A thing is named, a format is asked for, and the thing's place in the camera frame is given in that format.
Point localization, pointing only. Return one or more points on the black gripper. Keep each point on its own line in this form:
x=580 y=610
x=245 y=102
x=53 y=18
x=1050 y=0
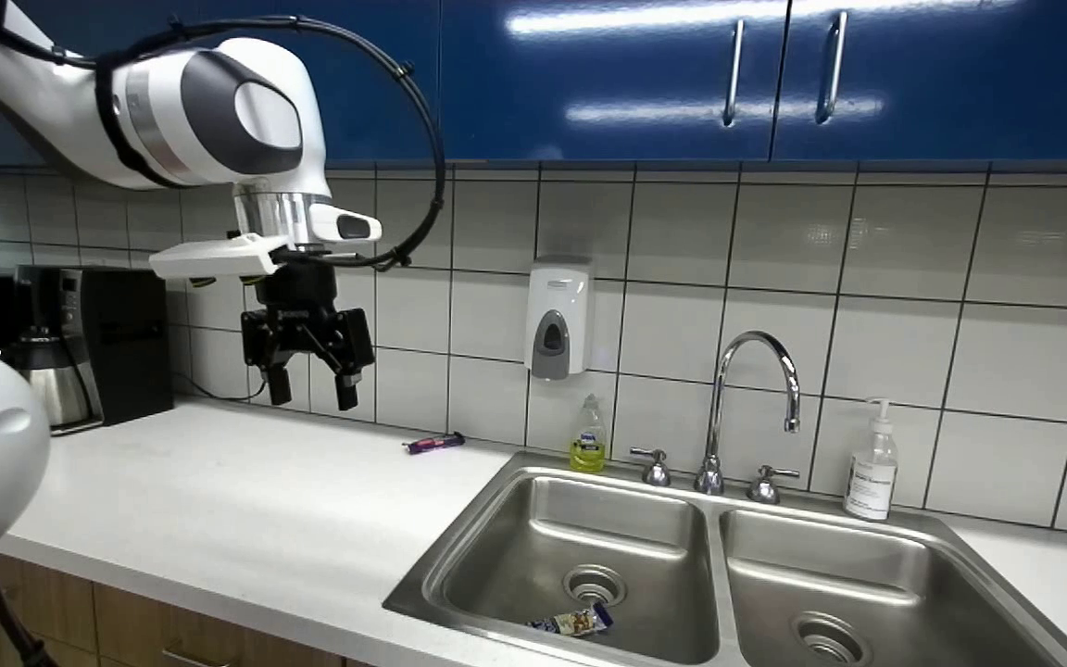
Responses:
x=304 y=323

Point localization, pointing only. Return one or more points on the blue nut bar packet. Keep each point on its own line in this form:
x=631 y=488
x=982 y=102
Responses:
x=571 y=620

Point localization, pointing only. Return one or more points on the sink drain strainer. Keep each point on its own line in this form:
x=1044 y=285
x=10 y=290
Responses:
x=594 y=581
x=832 y=637

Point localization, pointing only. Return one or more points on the stainless steel double sink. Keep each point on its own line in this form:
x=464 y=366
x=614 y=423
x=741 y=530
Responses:
x=927 y=558

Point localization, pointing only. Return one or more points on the small purple wrapper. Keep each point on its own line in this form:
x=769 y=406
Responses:
x=436 y=441

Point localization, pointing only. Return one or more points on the black coffee maker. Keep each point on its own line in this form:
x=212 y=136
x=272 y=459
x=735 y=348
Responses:
x=128 y=344

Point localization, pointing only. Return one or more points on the steel coffee carafe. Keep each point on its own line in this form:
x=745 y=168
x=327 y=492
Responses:
x=56 y=389

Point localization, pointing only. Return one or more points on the yellow dish soap bottle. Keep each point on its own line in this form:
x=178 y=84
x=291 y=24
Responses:
x=587 y=446

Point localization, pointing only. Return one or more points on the wooden base cabinet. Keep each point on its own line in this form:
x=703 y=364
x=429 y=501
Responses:
x=128 y=622

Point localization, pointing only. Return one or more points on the wide blue cabinet door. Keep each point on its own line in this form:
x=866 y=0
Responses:
x=558 y=76

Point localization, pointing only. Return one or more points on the chrome gooseneck faucet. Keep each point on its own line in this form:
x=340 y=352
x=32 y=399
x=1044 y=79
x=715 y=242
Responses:
x=715 y=420

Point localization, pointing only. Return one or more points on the clear pump soap bottle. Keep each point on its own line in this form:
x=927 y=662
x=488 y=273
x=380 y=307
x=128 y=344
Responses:
x=869 y=483

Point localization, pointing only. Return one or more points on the narrow blue cabinet door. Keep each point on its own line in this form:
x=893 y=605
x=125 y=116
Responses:
x=989 y=76

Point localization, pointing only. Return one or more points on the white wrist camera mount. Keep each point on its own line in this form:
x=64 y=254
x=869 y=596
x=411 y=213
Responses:
x=212 y=258

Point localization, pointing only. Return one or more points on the white wall soap dispenser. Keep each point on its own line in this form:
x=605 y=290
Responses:
x=558 y=317

